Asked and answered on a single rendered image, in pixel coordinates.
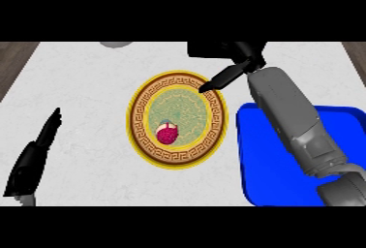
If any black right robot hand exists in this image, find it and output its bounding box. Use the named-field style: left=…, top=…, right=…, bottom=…
left=186, top=42, right=269, bottom=94

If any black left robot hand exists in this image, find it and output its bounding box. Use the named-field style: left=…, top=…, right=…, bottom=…
left=2, top=107, right=64, bottom=199

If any ornate yellow brown plate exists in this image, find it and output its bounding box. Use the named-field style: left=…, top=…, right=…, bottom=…
left=124, top=70, right=231, bottom=171

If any red frosted cupcake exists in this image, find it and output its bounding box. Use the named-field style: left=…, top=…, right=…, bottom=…
left=155, top=119, right=182, bottom=146

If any blue tray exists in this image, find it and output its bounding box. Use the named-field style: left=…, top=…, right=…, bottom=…
left=237, top=102, right=366, bottom=207

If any grey rounded object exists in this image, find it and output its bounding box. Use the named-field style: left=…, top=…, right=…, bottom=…
left=99, top=42, right=135, bottom=49

